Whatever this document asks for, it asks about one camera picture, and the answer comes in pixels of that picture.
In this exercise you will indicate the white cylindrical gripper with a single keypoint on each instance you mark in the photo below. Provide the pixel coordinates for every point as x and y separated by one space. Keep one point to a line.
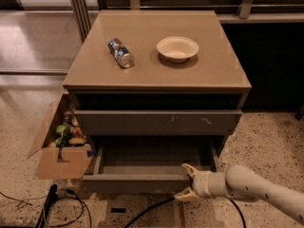
200 183

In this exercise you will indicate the grey drawer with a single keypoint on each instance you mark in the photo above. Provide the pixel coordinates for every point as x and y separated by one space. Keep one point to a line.
150 164
158 122

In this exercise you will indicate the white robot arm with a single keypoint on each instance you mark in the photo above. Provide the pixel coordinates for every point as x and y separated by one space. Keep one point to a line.
239 182

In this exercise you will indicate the grey three-drawer cabinet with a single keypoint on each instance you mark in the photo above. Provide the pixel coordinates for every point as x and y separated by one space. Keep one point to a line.
213 79

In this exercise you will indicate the grey top drawer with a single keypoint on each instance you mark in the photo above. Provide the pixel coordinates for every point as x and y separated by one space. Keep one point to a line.
158 122

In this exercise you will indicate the open cardboard box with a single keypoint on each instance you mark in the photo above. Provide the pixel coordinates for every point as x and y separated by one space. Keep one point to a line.
58 163

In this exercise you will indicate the small black floor tag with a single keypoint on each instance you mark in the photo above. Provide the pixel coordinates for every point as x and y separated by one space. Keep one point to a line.
118 210

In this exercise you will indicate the toy items in box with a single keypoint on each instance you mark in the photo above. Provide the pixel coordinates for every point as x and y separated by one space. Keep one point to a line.
69 133

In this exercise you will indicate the white paper bowl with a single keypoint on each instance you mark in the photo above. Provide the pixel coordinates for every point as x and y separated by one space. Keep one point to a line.
177 49

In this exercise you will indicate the black power strip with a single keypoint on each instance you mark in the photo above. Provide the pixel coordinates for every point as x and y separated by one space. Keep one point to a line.
50 199

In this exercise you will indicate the blue silver soda can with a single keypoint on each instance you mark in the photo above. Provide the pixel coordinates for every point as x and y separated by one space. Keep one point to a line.
120 53

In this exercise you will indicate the metal window frame railing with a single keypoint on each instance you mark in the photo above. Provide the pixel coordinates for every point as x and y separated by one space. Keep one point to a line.
285 15

